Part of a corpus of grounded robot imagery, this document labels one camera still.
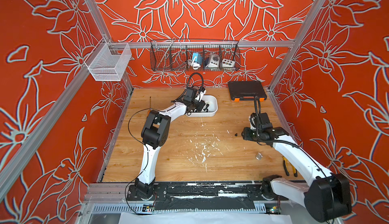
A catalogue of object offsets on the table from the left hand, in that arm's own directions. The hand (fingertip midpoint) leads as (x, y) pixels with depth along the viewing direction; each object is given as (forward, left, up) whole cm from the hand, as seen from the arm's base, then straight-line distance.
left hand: (203, 101), depth 101 cm
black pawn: (-20, -21, -8) cm, 30 cm away
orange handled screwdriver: (-2, +38, -8) cm, 39 cm away
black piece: (+2, -3, -7) cm, 8 cm away
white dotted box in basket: (+15, -14, +21) cm, 29 cm away
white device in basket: (+12, -5, +24) cm, 27 cm away
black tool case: (+18, -33, -6) cm, 38 cm away
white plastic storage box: (+7, -6, -7) cm, 12 cm away
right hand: (-23, -23, +1) cm, 33 cm away
